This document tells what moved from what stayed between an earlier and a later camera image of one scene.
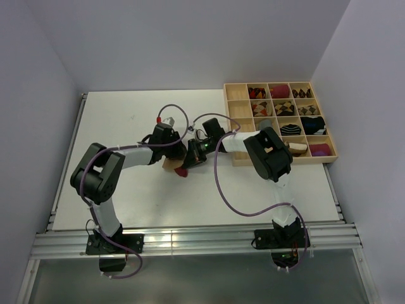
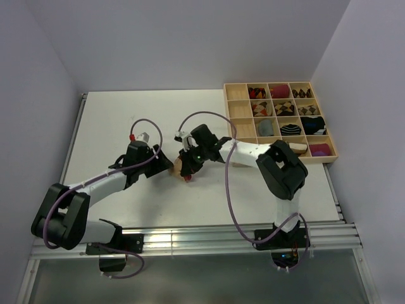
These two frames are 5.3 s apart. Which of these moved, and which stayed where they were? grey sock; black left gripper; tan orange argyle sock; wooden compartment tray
Moved: black left gripper
Stayed: tan orange argyle sock; grey sock; wooden compartment tray
